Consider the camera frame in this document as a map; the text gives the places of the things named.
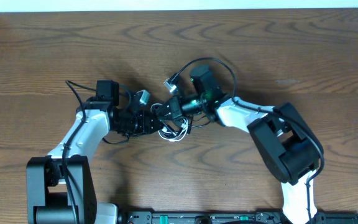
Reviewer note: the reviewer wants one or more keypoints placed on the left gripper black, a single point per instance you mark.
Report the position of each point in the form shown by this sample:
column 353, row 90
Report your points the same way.
column 144, row 124

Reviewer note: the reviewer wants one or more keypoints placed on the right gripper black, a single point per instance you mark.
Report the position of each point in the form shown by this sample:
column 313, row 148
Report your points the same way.
column 176, row 109

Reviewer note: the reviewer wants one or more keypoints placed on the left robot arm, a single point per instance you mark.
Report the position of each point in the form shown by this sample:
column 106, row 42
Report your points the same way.
column 60, row 187

